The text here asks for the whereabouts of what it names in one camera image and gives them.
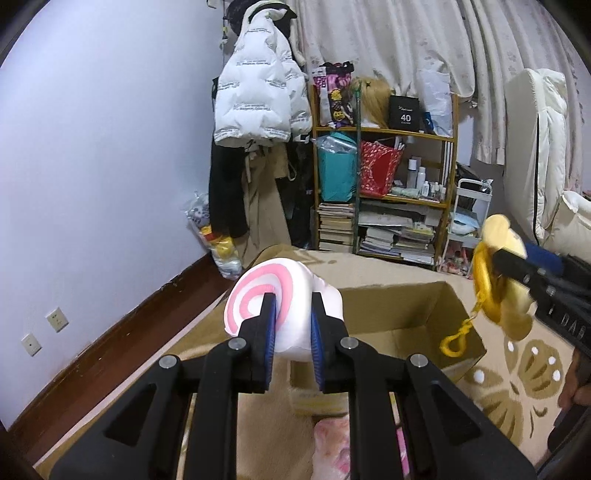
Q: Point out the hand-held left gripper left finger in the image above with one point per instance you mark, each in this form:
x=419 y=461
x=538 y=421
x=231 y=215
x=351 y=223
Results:
x=270 y=332

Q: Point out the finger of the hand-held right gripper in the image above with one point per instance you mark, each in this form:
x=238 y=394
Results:
x=545 y=259
x=515 y=268

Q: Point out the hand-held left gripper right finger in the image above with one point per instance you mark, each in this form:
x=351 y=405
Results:
x=317 y=344

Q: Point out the white pink swirl plush toy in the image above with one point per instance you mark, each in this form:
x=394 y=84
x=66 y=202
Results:
x=295 y=295

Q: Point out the cardboard box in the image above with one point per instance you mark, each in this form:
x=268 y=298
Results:
x=392 y=309

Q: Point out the person's right hand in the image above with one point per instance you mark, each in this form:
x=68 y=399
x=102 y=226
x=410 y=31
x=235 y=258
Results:
x=575 y=385

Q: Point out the white pillow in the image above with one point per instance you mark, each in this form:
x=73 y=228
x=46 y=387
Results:
x=572 y=221

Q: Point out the white trolley cart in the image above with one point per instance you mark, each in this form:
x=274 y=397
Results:
x=466 y=221

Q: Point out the beige patterned blanket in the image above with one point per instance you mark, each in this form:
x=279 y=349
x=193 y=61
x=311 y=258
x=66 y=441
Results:
x=531 y=383

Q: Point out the clear bag of toys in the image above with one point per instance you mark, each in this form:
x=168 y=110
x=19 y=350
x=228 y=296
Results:
x=221 y=249

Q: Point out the pink plush in plastic wrap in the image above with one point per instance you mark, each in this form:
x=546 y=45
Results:
x=330 y=443

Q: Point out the white folded mattress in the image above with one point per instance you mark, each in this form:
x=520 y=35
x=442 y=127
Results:
x=540 y=147

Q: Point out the stack of old books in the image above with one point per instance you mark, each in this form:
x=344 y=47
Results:
x=334 y=226

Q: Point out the pile of magazines and books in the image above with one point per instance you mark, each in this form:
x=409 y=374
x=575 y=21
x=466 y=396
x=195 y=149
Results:
x=397 y=240

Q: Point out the beige trench coat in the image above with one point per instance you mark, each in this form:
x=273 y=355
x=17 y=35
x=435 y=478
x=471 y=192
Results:
x=263 y=207

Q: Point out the group of cosmetic bottles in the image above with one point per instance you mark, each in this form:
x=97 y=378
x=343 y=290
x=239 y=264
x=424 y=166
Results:
x=422 y=180

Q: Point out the black hanging garment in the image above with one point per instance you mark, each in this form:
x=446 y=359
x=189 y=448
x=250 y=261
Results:
x=302 y=203

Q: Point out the black coat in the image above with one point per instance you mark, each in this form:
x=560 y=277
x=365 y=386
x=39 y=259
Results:
x=226 y=194

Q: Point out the red gift bag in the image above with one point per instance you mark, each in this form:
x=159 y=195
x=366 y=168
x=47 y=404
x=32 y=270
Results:
x=376 y=170

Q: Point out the teal bag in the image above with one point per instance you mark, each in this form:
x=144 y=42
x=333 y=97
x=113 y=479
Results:
x=337 y=175

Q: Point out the wooden shelf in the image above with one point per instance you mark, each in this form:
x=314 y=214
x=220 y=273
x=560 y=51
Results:
x=401 y=133

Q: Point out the white plastic bag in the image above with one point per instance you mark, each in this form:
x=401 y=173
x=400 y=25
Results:
x=434 y=101

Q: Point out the black box with white print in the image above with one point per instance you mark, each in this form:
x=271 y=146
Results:
x=405 y=114

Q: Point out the blond wig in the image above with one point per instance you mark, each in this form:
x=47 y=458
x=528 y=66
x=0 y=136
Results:
x=371 y=101

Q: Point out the white puffer jacket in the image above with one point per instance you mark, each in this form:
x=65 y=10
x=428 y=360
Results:
x=254 y=92

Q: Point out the pink black printed bag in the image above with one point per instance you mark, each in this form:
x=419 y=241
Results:
x=334 y=99

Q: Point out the white floral curtain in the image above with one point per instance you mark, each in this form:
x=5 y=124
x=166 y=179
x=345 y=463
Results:
x=397 y=32

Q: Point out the wall socket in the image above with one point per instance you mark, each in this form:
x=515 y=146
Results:
x=31 y=345
x=57 y=319

